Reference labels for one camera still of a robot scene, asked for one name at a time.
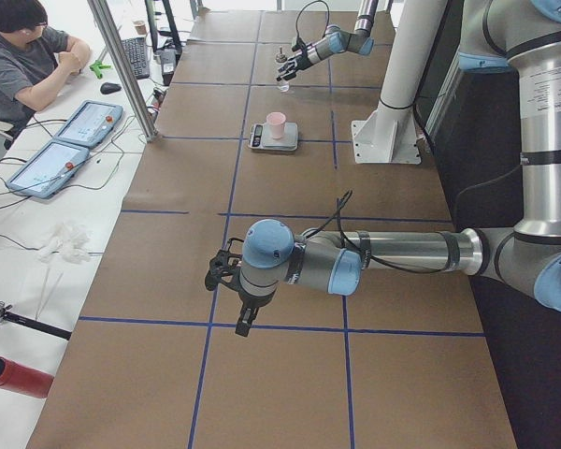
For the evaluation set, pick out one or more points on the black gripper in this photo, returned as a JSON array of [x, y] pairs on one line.
[[298, 58], [252, 300]]

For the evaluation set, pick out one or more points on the clear glass sauce bottle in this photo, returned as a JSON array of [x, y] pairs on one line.
[[282, 61]]

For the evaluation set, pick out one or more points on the pink plastic cup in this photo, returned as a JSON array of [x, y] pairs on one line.
[[275, 122]]

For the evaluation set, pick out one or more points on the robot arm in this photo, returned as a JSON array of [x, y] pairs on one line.
[[334, 40], [496, 36]]

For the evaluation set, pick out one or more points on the digital kitchen scale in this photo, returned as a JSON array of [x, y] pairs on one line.
[[260, 138]]

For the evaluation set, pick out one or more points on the black keyboard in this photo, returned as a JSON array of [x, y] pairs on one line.
[[136, 51]]

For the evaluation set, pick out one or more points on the black computer mouse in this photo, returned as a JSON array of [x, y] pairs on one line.
[[110, 88]]

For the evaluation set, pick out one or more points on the white crumpled tissue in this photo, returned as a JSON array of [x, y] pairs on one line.
[[67, 240]]

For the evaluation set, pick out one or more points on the green plastic tool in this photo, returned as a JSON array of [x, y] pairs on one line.
[[97, 67]]

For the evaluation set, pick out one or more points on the upper blue teach pendant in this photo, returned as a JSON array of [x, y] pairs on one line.
[[90, 124]]

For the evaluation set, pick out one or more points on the blue teach pendant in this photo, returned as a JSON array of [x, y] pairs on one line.
[[90, 124], [47, 172]]

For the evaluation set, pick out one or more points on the lower blue teach pendant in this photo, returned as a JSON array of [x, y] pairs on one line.
[[47, 172]]

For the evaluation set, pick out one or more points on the red cylinder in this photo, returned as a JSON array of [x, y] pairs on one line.
[[20, 379]]

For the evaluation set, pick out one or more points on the black tripod rod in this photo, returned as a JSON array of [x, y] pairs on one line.
[[6, 315]]

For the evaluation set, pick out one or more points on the seated person grey shirt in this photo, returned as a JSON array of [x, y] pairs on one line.
[[36, 61]]

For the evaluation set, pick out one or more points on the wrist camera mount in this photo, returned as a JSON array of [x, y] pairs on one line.
[[299, 45], [224, 268]]

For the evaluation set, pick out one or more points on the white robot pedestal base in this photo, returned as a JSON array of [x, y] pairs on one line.
[[388, 135]]

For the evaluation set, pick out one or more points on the aluminium frame post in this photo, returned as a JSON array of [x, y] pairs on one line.
[[110, 34]]

